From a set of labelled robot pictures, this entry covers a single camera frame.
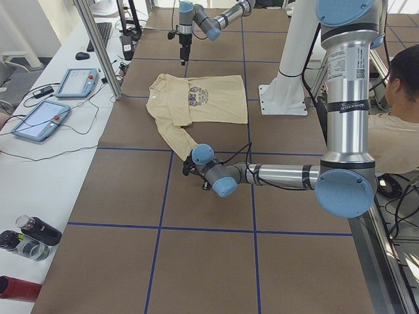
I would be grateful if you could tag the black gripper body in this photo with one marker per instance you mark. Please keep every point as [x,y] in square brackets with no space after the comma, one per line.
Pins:
[188,163]
[184,40]

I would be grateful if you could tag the cream long-sleeve printed shirt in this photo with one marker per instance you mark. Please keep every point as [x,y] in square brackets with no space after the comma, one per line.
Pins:
[178,102]

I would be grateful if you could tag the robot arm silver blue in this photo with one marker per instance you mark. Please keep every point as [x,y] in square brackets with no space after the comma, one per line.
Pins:
[191,14]
[344,182]

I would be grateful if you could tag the black computer keyboard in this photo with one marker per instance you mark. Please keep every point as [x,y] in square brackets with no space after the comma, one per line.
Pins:
[104,30]

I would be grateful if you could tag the black computer mouse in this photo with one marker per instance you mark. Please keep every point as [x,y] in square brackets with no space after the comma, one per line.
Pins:
[82,56]

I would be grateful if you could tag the upper blue teach pendant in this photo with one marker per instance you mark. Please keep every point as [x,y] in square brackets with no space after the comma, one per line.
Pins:
[77,83]

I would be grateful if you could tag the blue teach pendant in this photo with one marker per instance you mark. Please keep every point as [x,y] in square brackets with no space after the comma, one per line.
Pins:
[42,121]
[77,83]

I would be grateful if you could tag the lower blue teach pendant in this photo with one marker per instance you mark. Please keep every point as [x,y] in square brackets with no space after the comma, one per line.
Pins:
[42,121]

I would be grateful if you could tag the white office chair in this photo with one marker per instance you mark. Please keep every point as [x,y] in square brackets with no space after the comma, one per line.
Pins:
[17,75]

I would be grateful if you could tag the black water bottle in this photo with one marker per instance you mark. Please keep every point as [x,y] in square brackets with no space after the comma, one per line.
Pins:
[38,229]

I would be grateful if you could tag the clear bottle green accents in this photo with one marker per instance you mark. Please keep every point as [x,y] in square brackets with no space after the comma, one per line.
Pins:
[23,245]

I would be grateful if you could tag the seated person beige shirt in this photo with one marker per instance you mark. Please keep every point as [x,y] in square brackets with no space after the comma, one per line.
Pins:
[393,136]

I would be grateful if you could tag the red water bottle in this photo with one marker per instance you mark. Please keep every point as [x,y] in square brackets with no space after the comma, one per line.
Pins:
[19,290]

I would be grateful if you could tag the aluminium frame post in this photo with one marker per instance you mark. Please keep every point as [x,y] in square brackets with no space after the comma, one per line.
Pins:
[99,47]

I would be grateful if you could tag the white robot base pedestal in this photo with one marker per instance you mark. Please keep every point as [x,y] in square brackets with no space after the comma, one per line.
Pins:
[285,94]

